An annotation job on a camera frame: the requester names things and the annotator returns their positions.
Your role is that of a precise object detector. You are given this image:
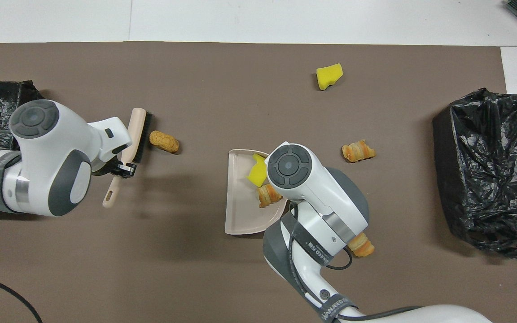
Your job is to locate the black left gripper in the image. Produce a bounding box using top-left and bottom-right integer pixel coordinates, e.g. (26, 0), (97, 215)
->
(92, 155), (138, 179)

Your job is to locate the beige brush with black bristles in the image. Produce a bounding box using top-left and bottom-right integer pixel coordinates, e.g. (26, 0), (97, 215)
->
(102, 108), (154, 209)

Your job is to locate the tan peanut-shaped bread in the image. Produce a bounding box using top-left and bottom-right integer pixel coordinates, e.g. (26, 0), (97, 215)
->
(149, 130), (180, 154)

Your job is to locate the beige plastic dustpan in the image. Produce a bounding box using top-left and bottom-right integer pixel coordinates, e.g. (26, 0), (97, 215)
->
(224, 149), (291, 236)

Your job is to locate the yellow sponge with notched edge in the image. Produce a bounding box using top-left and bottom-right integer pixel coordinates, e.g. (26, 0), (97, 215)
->
(247, 153), (269, 188)

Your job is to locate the orange striped toy croissant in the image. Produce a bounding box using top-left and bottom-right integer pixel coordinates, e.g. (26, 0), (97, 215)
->
(256, 183), (283, 209)

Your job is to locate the yellow five-sided sponge chunk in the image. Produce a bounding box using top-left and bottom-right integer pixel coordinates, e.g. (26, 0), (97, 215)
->
(316, 63), (344, 91)

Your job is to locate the brown curled toy croissant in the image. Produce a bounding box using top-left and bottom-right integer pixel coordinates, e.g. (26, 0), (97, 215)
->
(341, 140), (377, 163)

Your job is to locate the pale-tipped striped toy croissant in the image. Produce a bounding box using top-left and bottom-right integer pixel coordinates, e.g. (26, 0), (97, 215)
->
(347, 232), (375, 258)

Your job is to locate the brown table mat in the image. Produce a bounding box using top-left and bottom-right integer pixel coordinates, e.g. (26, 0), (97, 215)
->
(0, 41), (517, 323)

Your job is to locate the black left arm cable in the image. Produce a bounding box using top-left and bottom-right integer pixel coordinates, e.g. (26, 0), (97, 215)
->
(0, 271), (43, 323)

